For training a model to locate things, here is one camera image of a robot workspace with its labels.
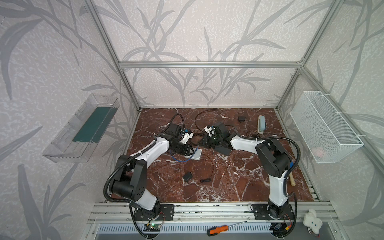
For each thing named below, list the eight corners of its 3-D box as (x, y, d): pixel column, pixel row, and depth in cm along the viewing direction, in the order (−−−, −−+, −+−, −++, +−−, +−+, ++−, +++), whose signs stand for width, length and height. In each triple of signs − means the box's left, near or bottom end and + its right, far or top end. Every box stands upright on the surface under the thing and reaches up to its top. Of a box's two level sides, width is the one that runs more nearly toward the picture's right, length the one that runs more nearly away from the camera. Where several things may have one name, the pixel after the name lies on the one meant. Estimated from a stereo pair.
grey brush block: (257, 133, 108) (260, 128, 103) (257, 118, 117) (260, 113, 112) (262, 134, 107) (265, 129, 102) (262, 119, 116) (265, 114, 112)
